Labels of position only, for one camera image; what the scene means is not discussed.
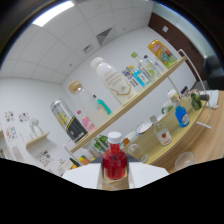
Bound red syrup bottle white cap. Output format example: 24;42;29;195
102;131;129;181

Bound clear bottle green cap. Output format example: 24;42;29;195
130;51;156;83

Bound white cup green print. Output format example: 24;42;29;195
162;99;175;114

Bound orange pot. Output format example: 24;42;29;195
78;154;91;166

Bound green potted plant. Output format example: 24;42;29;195
93;134;110;153

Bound clear glass with ice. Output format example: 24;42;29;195
174;151;196;173

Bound red rimmed bowl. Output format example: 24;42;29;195
136;119;154;135

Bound small pink bottle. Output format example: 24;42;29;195
76;109;96;133

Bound black and yellow can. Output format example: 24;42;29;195
49;98;89;144

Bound white figurine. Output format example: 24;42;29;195
29;117;44;138

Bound blue liquid bottle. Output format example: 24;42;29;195
170;95;191;128

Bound tall glass bottle wooden lid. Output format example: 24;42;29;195
68;79;109;128

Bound small teal bottle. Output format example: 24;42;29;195
92;94;113;116

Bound glass jar of limes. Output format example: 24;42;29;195
188;89;203;112

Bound light blue bottle yellow cap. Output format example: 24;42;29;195
128;64;151;88

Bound large white bottle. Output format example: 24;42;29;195
90;56;138;106

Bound black chair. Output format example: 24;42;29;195
203;54;224;91

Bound brown door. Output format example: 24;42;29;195
148;12;214;71

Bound white frame wooden shelf rack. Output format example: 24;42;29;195
63;48;214;165

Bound wooden wall shelf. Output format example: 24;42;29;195
25;131;51;149

